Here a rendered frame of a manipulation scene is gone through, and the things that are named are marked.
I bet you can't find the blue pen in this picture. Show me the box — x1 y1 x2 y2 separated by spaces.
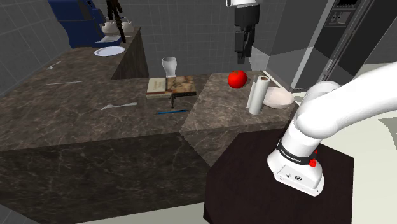
156 109 190 115

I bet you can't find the white teapot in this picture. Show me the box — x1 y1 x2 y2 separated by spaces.
120 17 135 34
102 20 120 34

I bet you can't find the white plate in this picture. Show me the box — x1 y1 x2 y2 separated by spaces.
94 45 126 57

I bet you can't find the small black tool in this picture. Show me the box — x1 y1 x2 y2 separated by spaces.
168 94 185 109

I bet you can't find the dark grey refrigerator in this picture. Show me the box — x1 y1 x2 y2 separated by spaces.
267 0 397 92

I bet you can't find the black branched stand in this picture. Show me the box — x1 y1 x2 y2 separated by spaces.
105 0 127 45

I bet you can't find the dark robot stand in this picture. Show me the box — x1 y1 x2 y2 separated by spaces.
203 128 355 224

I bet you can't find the white paper towel roll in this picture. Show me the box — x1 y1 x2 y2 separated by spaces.
246 74 272 116

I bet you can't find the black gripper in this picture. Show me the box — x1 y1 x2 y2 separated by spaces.
233 5 261 65

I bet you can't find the blue coffee machine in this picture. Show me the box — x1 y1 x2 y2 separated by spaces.
47 0 123 50

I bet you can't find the white fork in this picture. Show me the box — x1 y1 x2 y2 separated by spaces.
100 102 139 112

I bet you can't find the white knife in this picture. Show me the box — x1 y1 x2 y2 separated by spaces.
45 80 84 86

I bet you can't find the brown patterned book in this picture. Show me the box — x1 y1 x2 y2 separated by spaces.
145 75 198 101

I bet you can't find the red tomato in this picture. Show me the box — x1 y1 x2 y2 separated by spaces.
227 69 248 90

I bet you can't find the white bowl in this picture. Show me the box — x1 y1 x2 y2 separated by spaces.
262 85 295 110

